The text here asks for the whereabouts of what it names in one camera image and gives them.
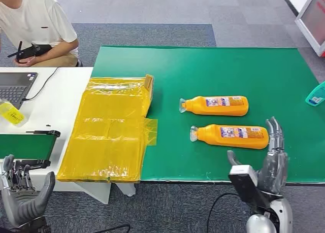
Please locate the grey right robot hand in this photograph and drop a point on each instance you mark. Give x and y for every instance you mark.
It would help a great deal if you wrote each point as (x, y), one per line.
(275, 167)

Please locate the person's left hand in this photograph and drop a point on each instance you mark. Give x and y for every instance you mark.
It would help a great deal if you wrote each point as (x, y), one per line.
(25, 62)

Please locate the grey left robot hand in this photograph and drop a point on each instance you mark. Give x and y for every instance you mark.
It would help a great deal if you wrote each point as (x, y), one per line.
(23, 201)

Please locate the black remote controller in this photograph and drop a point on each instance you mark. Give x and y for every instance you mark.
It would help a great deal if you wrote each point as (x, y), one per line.
(32, 51)

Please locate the orange bottle with clear cap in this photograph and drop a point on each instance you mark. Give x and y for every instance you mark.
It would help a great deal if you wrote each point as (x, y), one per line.
(215, 137)
(198, 107)

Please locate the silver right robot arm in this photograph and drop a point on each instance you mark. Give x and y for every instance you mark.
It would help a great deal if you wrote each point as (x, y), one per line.
(284, 214)

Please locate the clear bottle with yellow label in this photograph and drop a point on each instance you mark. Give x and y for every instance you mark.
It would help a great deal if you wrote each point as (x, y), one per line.
(12, 116)

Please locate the teal plastic bottle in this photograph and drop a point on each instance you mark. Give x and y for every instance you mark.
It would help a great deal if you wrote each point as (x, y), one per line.
(317, 95)

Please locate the dark grey laptop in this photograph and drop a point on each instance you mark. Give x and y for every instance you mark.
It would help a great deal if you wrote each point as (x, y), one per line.
(12, 87)

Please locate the person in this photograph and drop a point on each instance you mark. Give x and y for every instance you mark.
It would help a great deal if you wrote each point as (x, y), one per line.
(32, 13)

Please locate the white table leg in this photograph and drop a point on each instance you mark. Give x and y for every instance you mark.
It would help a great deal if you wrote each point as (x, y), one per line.
(101, 191)

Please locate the yellow plastic-wrapped cardboard sheet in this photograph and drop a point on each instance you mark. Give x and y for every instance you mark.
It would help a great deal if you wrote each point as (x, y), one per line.
(106, 134)

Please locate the green table mat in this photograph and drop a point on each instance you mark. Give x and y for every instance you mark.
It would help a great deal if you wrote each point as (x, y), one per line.
(202, 70)

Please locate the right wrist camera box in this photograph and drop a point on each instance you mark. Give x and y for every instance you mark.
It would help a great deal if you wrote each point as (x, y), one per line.
(243, 186)

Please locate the white and red sign frame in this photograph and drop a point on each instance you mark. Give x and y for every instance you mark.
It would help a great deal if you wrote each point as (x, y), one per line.
(314, 19)

